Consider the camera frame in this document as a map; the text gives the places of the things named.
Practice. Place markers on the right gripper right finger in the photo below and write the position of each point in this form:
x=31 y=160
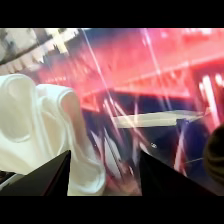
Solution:
x=163 y=180

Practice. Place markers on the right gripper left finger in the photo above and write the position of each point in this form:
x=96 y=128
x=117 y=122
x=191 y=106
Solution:
x=46 y=180

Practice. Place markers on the white T-shirt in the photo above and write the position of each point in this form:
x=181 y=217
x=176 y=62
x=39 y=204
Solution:
x=36 y=126

